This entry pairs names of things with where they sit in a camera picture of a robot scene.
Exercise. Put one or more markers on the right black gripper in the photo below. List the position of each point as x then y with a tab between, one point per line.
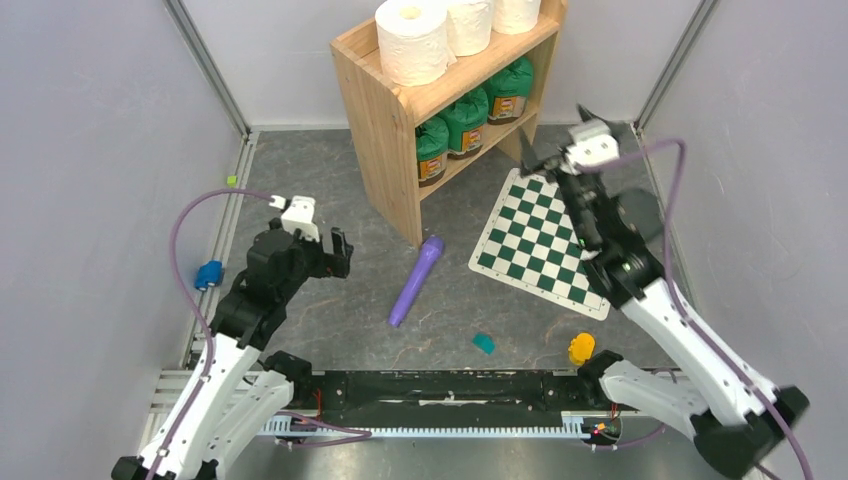
576	187

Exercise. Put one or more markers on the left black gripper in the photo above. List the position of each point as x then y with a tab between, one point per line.
336	264

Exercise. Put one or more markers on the green roll orange label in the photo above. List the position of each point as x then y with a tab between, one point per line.
464	119

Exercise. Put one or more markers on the white toilet roll front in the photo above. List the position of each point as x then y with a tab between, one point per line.
515	16

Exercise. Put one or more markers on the white toilet roll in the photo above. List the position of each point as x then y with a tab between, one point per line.
468	25
515	16
413	41

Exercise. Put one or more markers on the white toilet roll back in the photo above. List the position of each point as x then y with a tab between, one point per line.
413	41

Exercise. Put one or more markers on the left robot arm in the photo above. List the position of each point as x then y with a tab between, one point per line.
207	431

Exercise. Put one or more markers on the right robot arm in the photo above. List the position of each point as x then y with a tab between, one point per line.
734	416

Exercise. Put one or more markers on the wooden shelf unit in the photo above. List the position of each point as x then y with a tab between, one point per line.
383	116

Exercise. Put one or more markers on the purple toy microphone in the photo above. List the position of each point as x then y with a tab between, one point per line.
430	251

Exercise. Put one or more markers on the green white chessboard mat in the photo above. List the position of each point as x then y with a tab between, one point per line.
528	243

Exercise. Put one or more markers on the blue toy car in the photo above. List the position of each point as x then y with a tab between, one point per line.
209	275

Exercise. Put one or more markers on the teal small block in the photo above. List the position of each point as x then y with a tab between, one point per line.
484	342

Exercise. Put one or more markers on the yellow toy piece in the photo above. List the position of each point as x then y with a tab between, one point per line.
581	348

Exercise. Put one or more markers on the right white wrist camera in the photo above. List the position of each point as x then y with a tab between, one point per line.
591	145

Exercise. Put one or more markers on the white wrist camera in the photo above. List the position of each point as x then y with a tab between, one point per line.
591	145
297	216

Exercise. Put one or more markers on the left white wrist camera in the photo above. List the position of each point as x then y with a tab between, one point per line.
297	216

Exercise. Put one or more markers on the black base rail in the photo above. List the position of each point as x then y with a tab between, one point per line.
446	398

